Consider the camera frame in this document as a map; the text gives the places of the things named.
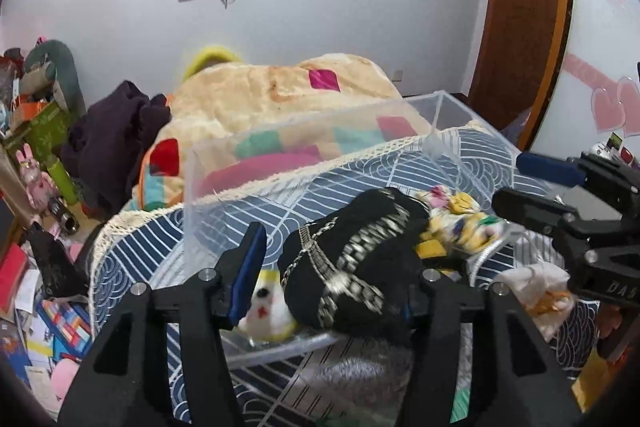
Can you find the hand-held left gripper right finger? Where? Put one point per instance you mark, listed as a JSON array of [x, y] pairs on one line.
[[425, 302]]

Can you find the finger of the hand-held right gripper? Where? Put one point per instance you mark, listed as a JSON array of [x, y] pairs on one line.
[[530, 206], [545, 168]]

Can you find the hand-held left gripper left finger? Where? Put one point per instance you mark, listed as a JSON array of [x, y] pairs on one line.
[[248, 262]]

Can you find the clear plastic storage box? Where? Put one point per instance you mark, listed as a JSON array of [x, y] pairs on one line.
[[210, 187]]

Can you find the white and yellow plush toy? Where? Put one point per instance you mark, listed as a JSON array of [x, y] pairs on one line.
[[265, 307]]

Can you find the yellow floral cloth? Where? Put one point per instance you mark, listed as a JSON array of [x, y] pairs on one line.
[[460, 222]]

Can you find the white crumpled cloth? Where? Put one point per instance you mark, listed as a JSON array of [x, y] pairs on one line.
[[530, 282]]

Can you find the blue wave-pattern bed sheet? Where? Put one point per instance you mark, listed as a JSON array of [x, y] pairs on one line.
[[150, 267]]

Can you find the yellow bag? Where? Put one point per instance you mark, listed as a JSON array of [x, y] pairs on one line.
[[592, 377]]

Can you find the grey furry cloth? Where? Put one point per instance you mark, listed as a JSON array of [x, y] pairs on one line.
[[350, 382]]

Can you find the brown wooden door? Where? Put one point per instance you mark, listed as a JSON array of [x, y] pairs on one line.
[[520, 17]]

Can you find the beige patchwork blanket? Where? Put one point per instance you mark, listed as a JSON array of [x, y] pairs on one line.
[[250, 92]]

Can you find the silver cylinder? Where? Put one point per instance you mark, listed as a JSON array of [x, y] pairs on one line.
[[64, 218]]

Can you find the dark purple garment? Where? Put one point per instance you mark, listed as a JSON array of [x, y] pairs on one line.
[[110, 132]]

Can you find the colourful block-print box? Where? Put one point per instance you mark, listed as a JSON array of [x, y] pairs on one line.
[[67, 324]]

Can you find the black bag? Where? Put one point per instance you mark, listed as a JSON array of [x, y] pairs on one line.
[[55, 262]]

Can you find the green bottle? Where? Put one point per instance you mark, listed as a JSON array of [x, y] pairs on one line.
[[64, 179]]

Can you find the pink bunny toy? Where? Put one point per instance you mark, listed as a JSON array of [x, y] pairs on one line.
[[34, 179]]

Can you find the red book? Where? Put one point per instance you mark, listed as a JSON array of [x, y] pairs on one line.
[[12, 277]]

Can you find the green cardboard box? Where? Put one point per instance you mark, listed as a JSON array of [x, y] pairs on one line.
[[42, 129]]

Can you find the grey dinosaur plush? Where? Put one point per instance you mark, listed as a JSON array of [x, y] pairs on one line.
[[62, 67]]

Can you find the pink heart wall sticker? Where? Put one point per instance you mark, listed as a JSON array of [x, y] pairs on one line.
[[607, 107]]

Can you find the wall socket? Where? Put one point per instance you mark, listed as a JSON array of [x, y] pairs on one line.
[[398, 75]]

